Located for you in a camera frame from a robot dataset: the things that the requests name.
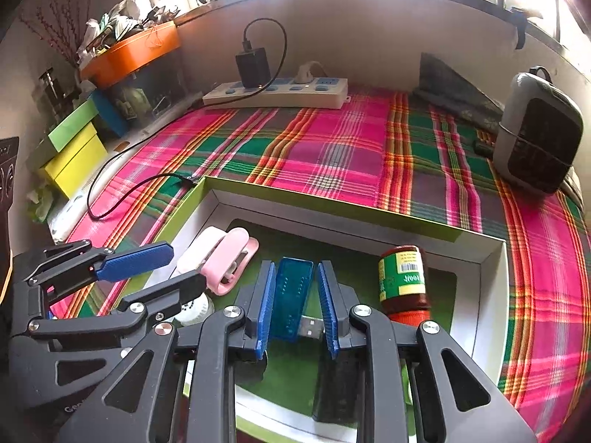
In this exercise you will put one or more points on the blue translucent USB device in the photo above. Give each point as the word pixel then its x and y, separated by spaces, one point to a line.
pixel 291 295

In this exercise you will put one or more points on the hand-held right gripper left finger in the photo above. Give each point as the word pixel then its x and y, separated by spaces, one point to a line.
pixel 263 314

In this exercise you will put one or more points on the green gift box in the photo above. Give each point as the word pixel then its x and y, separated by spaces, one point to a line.
pixel 295 378

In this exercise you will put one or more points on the orange tray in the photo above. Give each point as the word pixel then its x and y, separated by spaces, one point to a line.
pixel 134 53

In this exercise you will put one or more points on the white power strip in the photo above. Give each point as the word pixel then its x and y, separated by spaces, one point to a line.
pixel 277 94

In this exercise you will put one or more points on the metal and glass jar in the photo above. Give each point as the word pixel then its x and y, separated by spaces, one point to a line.
pixel 51 90

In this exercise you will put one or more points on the yellow box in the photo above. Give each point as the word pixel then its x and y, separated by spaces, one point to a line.
pixel 76 166

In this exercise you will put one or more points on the pile of clutter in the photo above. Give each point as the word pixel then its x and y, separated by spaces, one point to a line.
pixel 120 25

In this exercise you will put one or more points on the blue box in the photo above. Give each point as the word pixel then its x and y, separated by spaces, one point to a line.
pixel 111 113

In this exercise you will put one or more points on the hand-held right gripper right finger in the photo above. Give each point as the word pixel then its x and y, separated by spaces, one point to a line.
pixel 328 309

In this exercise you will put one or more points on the small white round cap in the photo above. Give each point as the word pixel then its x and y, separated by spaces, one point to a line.
pixel 196 311

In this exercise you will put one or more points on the grey space heater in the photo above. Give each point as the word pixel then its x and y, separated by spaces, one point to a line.
pixel 540 138

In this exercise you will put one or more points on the black window hook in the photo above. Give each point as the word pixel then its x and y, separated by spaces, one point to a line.
pixel 519 27

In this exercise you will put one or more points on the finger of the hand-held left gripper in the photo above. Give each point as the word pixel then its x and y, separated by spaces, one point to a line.
pixel 134 258
pixel 161 295

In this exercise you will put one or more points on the white plug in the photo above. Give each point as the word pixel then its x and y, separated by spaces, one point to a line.
pixel 305 74

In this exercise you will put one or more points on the light green box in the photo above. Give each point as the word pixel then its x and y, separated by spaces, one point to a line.
pixel 74 124

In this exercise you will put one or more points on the plaid blanket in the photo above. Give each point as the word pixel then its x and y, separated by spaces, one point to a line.
pixel 323 147

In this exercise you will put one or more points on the glass tank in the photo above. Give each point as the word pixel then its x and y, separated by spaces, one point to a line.
pixel 152 87

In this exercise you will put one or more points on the sauce jar with red cap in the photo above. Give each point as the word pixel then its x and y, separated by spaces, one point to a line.
pixel 401 281

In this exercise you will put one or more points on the dried red branches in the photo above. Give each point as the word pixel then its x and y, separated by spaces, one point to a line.
pixel 60 27

